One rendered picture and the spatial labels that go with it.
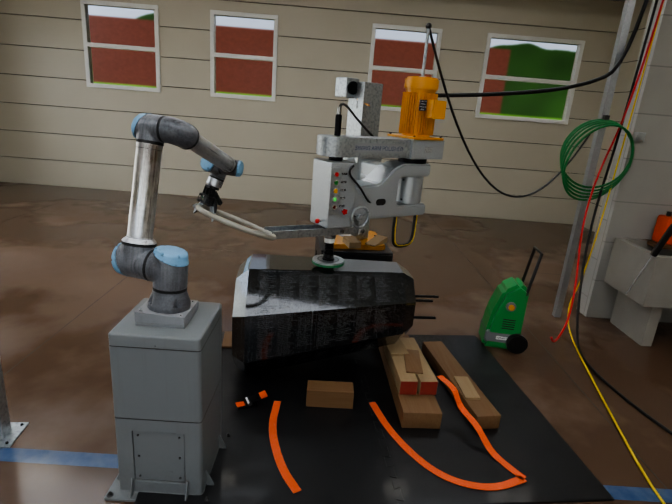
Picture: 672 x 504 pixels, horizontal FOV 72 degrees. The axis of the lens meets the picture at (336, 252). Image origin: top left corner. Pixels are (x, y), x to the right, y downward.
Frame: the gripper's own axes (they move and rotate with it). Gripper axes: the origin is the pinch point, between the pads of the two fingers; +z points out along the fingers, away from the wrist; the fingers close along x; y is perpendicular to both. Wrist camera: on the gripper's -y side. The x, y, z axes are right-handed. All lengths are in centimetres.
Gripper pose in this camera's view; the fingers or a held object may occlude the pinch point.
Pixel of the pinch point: (203, 218)
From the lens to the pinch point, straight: 289.6
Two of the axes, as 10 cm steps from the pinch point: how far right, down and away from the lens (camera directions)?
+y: -3.6, -0.9, -9.3
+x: 8.5, 3.8, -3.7
